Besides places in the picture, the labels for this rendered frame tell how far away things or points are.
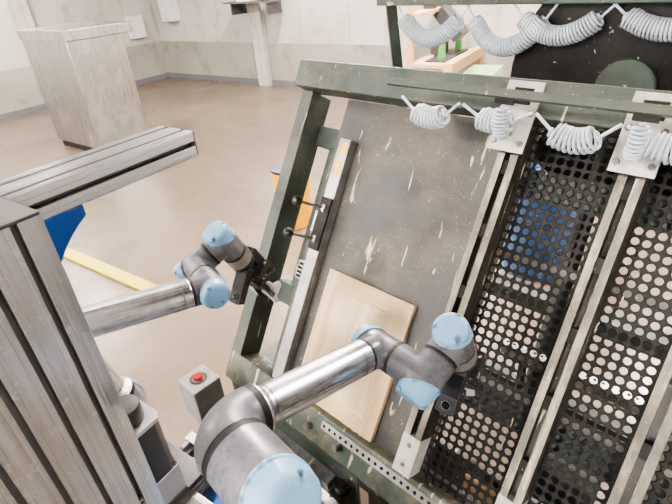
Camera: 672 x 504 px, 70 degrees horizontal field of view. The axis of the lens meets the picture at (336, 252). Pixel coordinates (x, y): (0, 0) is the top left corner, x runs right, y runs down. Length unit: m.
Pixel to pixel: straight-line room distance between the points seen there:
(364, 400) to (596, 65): 1.37
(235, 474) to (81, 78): 7.55
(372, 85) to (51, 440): 1.34
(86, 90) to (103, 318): 7.02
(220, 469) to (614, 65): 1.64
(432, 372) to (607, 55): 1.30
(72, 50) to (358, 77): 6.56
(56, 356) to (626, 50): 1.76
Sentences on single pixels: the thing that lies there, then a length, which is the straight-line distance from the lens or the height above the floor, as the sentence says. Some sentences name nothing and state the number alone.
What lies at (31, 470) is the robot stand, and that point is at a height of 1.70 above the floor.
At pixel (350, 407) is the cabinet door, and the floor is 0.94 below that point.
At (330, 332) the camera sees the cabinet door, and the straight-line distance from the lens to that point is 1.76.
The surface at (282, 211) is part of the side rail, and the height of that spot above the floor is 1.43.
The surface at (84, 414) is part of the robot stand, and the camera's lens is 0.83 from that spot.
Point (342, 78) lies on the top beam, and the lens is 1.79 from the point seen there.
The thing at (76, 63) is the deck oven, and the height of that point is 1.34.
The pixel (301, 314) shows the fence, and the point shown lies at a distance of 1.83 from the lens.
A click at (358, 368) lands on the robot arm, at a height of 1.58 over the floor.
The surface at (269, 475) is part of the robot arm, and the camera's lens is 0.71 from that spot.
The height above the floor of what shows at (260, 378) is 0.88.
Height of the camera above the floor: 2.26
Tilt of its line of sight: 31 degrees down
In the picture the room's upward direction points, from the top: 5 degrees counter-clockwise
